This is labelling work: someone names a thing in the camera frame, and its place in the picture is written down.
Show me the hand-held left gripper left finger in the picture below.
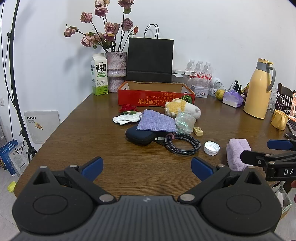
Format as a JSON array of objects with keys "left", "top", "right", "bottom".
[{"left": 32, "top": 156, "right": 117, "bottom": 205}]

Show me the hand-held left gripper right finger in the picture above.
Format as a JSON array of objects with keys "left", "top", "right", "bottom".
[{"left": 178, "top": 156, "right": 263, "bottom": 205}]

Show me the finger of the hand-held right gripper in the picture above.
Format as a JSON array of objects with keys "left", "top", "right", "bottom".
[
  {"left": 267, "top": 138, "right": 296, "bottom": 151},
  {"left": 240, "top": 150, "right": 296, "bottom": 168}
]

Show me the purple towel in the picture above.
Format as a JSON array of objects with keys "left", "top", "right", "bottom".
[{"left": 226, "top": 138, "right": 251, "bottom": 171}]

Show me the white bottle cap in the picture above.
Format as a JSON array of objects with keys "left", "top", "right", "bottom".
[{"left": 204, "top": 141, "right": 220, "bottom": 156}]

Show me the black braided cable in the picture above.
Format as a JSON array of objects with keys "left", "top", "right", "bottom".
[{"left": 154, "top": 133, "right": 201, "bottom": 156}]

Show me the clear plastic bag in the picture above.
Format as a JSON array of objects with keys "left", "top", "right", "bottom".
[
  {"left": 175, "top": 112, "right": 197, "bottom": 135},
  {"left": 272, "top": 183, "right": 292, "bottom": 219}
]

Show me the navy zip case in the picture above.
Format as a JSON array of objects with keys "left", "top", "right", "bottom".
[{"left": 125, "top": 126, "right": 160, "bottom": 146}]

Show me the white cloth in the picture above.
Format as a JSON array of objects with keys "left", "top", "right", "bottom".
[{"left": 113, "top": 112, "right": 143, "bottom": 126}]

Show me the yellow white plush hamster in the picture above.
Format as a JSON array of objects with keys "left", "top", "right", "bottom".
[{"left": 165, "top": 98, "right": 201, "bottom": 120}]

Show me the purple cloth pouch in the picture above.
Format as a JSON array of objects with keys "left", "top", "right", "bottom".
[{"left": 136, "top": 109, "right": 176, "bottom": 133}]

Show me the red artificial rose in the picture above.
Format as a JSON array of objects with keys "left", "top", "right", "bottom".
[{"left": 119, "top": 103, "right": 138, "bottom": 114}]

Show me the red cardboard box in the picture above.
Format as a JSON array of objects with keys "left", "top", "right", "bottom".
[{"left": 117, "top": 81, "right": 196, "bottom": 106}]

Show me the yellow mug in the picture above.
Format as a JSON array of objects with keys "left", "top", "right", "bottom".
[{"left": 270, "top": 109, "right": 290, "bottom": 131}]

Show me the laptop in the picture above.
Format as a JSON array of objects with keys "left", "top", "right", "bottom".
[{"left": 287, "top": 91, "right": 296, "bottom": 135}]

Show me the dark wooden chair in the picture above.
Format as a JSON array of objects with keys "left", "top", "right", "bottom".
[{"left": 277, "top": 83, "right": 294, "bottom": 112}]

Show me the yellow thermos jug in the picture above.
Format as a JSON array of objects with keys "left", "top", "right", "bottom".
[{"left": 243, "top": 59, "right": 276, "bottom": 119}]

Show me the purple tissue pack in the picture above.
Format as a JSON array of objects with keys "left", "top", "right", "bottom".
[{"left": 222, "top": 90, "right": 244, "bottom": 108}]

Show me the grey tin box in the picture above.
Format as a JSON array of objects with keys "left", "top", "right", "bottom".
[{"left": 190, "top": 85, "right": 210, "bottom": 98}]

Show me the white blue bag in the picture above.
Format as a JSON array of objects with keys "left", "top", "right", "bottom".
[{"left": 8, "top": 147, "right": 29, "bottom": 178}]

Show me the small white fan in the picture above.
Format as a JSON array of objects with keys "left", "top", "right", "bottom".
[{"left": 209, "top": 77, "right": 223, "bottom": 97}]

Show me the clear food container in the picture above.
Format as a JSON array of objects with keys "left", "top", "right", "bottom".
[{"left": 171, "top": 74, "right": 189, "bottom": 84}]

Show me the green white milk carton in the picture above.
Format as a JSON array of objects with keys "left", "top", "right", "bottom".
[{"left": 91, "top": 53, "right": 109, "bottom": 96}]

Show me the flat white pink carton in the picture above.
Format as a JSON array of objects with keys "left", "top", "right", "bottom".
[{"left": 172, "top": 69, "right": 197, "bottom": 77}]

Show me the red label water bottle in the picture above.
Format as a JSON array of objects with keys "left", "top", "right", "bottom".
[
  {"left": 195, "top": 61, "right": 205, "bottom": 88},
  {"left": 203, "top": 62, "right": 213, "bottom": 89},
  {"left": 186, "top": 59, "right": 197, "bottom": 87}
]

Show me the purple textured vase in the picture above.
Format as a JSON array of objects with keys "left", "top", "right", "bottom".
[{"left": 105, "top": 51, "right": 127, "bottom": 93}]

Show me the black paper bag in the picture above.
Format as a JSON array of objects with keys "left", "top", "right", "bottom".
[{"left": 127, "top": 24, "right": 174, "bottom": 83}]

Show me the dried pink rose bouquet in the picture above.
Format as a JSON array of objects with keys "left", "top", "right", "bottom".
[{"left": 64, "top": 0, "right": 139, "bottom": 52}]

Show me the black light stand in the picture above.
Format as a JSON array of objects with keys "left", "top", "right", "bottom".
[{"left": 0, "top": 0, "right": 38, "bottom": 166}]

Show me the white wall panel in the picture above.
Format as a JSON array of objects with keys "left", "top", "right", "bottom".
[{"left": 24, "top": 110, "right": 61, "bottom": 145}]

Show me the white charging cable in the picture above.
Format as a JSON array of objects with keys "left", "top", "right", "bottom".
[{"left": 225, "top": 81, "right": 242, "bottom": 92}]

